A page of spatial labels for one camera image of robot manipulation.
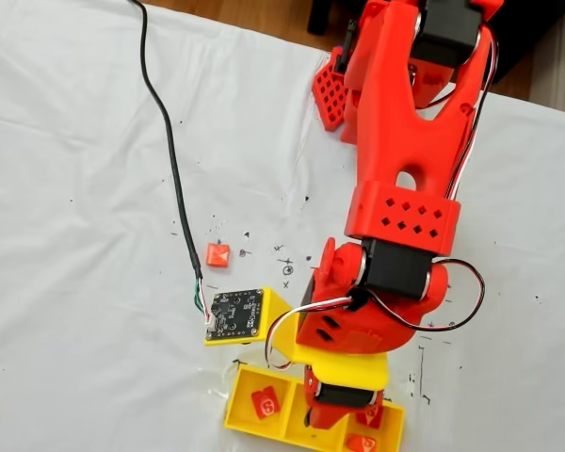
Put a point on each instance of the red cherry Starburst candy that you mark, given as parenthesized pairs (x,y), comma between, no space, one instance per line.
(265,403)
(360,443)

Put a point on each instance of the orange Starburst candy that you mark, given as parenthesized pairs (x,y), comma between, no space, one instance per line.
(217,255)
(372,416)

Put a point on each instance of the yellow three-compartment box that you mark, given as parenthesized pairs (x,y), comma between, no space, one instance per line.
(245,414)

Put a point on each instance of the white plastic table cover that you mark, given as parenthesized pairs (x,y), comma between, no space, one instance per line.
(99,188)

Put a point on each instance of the black table clamp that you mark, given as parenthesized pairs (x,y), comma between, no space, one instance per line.
(343,52)

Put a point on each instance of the camera board on yellow mount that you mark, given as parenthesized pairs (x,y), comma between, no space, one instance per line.
(235,313)

